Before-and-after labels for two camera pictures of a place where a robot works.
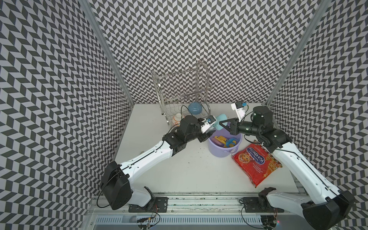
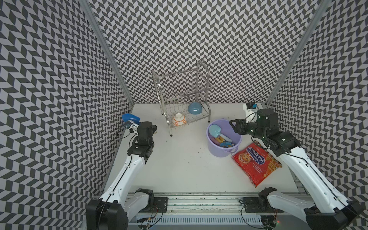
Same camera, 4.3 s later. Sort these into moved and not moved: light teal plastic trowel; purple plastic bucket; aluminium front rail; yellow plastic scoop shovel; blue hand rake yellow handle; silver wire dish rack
Moved: blue hand rake yellow handle; light teal plastic trowel
Not moved: silver wire dish rack; yellow plastic scoop shovel; purple plastic bucket; aluminium front rail
